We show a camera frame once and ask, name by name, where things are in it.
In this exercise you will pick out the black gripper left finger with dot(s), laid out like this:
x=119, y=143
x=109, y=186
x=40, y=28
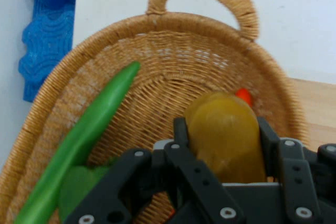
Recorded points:
x=136, y=182

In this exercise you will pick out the long green toy bean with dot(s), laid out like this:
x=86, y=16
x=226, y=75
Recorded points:
x=99, y=119

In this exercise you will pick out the blue wavy foam sponge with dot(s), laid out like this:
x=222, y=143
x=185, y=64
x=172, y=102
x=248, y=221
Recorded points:
x=47, y=37

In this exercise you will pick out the light green toy vegetable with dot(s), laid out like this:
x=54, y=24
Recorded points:
x=76, y=187

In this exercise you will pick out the yellow toy vegetable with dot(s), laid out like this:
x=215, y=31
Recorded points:
x=225, y=134

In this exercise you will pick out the orange toy carrot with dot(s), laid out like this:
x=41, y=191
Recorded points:
x=244, y=96

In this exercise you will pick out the light wooden board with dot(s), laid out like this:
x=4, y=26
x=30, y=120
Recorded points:
x=317, y=108

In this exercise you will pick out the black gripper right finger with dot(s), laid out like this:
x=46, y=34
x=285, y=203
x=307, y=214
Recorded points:
x=299, y=176

